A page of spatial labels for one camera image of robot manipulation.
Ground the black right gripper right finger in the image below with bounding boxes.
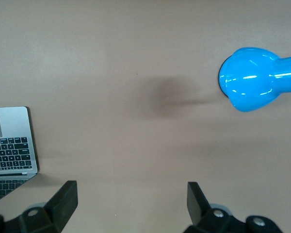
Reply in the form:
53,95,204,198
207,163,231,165
184,182,284,233

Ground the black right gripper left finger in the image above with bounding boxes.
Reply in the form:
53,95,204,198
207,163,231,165
0,180,79,233

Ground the silver grey laptop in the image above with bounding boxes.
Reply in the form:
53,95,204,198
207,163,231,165
0,106,40,207

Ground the blue desk lamp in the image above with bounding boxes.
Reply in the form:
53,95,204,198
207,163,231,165
218,47,291,113

